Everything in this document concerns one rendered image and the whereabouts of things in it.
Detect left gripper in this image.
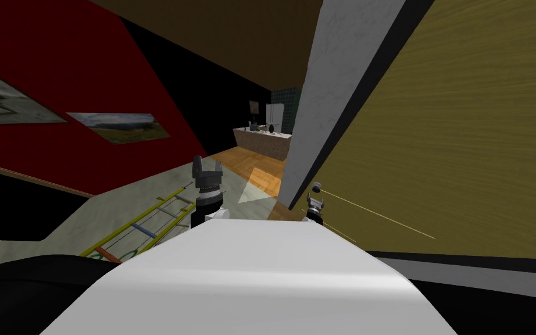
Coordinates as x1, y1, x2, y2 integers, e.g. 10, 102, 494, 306
192, 155, 224, 189

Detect speckled kitchen counter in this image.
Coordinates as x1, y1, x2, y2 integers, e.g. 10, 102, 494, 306
232, 122, 294, 162

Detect yellow ladder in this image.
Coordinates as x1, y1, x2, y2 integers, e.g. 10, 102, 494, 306
78, 183, 200, 264

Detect white fridge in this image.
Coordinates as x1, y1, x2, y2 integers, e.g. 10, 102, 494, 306
265, 102, 286, 134

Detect landscape picture with green field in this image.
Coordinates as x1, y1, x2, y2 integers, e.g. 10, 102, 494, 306
66, 112, 171, 145

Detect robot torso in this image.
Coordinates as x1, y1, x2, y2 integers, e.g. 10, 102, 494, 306
39, 218, 459, 335

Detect olive wooden door leaf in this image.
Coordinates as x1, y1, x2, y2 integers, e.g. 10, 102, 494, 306
290, 0, 536, 261

